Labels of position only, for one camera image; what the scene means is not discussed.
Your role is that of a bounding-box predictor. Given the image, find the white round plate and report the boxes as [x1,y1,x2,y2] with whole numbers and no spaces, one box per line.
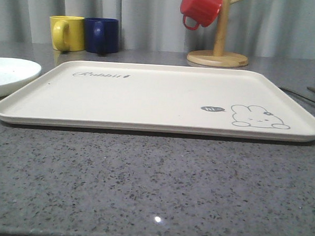
[0,58,42,97]

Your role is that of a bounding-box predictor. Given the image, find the red ribbed mug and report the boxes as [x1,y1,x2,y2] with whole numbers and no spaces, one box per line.
[180,0,223,31]

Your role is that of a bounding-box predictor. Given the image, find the cream rabbit serving tray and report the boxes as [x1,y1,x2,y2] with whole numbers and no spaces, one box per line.
[0,61,315,142]

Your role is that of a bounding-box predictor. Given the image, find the grey curtain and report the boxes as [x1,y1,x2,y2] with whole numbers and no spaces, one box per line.
[0,0,315,59]

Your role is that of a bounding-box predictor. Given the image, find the yellow mug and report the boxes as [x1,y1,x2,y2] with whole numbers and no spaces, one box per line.
[50,15,85,52]

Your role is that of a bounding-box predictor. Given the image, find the silver metal spoon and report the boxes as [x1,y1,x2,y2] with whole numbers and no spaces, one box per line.
[279,87,315,104]

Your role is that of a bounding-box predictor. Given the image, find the dark blue mug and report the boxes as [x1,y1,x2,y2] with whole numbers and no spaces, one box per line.
[84,17,119,54]

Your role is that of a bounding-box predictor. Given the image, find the wooden mug tree stand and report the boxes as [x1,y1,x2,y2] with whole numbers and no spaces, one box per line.
[187,0,248,68]

